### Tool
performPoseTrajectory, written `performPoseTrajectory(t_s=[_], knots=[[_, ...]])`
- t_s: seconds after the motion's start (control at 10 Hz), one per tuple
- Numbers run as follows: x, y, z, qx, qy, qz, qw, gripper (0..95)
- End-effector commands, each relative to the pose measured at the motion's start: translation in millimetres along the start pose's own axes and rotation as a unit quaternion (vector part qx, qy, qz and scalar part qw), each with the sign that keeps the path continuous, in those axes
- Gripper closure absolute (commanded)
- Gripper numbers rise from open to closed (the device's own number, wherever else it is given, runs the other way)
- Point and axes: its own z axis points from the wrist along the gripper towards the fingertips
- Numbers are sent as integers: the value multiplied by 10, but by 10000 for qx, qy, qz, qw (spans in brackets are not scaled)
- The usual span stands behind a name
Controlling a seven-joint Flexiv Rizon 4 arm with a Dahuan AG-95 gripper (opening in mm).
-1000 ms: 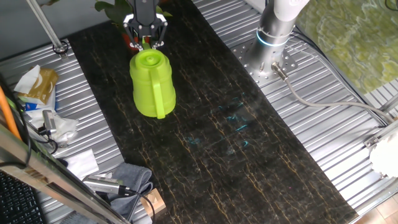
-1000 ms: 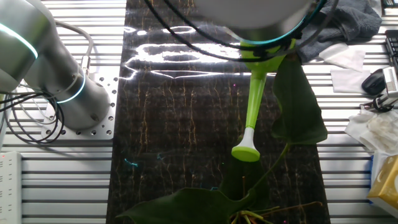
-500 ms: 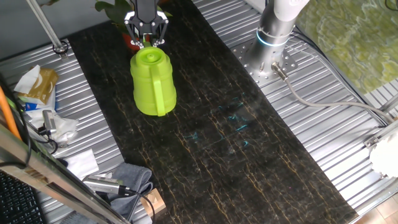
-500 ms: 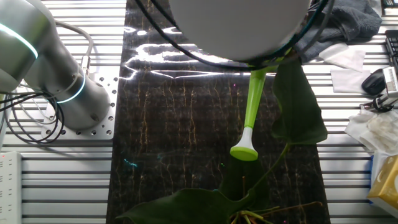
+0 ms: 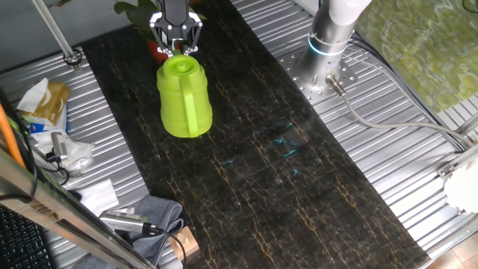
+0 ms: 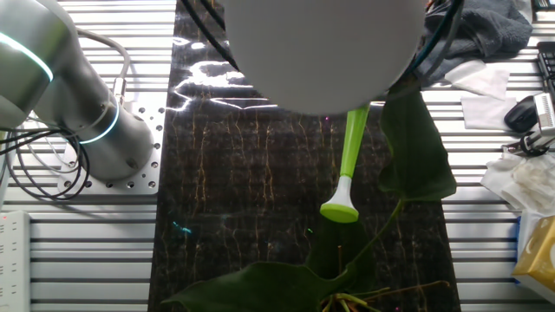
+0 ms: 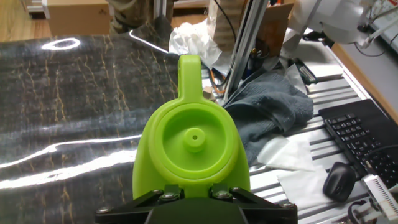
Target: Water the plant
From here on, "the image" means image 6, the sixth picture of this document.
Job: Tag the lime green watering can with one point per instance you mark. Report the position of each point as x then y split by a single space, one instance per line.
353 138

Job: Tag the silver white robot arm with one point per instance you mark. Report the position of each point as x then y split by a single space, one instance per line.
325 52

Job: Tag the green leafy plant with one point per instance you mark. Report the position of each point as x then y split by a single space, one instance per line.
416 151

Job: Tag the black marble mat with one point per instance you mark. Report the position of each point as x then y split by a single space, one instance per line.
243 173

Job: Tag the flat white paper napkin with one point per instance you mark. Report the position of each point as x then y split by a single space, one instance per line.
485 113
481 80

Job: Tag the crumpled white tissue pile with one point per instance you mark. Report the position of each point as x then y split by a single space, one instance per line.
520 182

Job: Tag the black computer mouse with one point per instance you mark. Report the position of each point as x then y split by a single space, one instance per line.
520 116

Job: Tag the grey terry towel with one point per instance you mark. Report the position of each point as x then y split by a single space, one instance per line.
490 30

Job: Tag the blue white packet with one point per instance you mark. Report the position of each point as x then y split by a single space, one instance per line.
526 225

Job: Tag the gold tissue box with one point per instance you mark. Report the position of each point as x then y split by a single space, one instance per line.
539 255

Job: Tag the white power strip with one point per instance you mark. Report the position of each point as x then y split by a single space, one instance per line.
13 260

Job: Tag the black keyboard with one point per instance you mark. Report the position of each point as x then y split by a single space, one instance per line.
547 65

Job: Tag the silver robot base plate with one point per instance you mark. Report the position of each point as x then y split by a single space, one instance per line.
147 173

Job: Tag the silver depth camera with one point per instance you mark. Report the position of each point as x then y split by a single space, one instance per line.
545 115

